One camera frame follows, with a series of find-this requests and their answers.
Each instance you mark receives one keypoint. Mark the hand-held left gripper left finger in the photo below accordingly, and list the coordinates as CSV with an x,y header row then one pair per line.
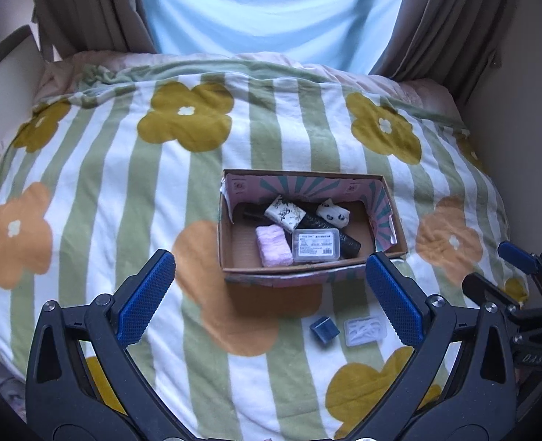
x,y
144,298

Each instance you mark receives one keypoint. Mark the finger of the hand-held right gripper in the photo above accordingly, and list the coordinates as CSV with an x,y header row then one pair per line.
x,y
517,255
487,286

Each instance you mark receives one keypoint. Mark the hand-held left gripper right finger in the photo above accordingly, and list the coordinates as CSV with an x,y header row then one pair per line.
x,y
395,301

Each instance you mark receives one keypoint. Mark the clear floss pick case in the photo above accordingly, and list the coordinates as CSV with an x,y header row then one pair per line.
x,y
364,330

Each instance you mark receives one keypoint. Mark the black trash bag roll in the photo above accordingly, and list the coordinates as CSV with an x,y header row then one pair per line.
x,y
351,242

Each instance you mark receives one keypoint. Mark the small blue box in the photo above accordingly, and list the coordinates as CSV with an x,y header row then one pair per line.
x,y
324,330

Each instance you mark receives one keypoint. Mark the labelled clear plastic box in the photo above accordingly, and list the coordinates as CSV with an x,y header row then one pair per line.
x,y
317,246

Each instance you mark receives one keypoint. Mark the white dark-spotted packet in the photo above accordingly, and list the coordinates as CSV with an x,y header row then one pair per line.
x,y
333,212

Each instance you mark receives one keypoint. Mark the pink printed cardboard box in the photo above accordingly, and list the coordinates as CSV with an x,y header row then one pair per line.
x,y
243,252

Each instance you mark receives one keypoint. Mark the pink fluffy cloth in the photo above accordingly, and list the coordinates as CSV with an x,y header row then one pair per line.
x,y
274,246

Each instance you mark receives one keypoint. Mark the white floral tissue packet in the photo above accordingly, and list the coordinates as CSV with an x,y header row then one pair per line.
x,y
284,213

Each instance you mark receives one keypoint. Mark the floral striped blanket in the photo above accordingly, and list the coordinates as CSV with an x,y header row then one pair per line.
x,y
114,193

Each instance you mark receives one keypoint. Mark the brown curtain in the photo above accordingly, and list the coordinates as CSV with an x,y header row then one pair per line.
x,y
450,23
91,9

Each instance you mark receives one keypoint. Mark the light blue sheer curtain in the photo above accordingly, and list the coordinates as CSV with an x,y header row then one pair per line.
x,y
271,9

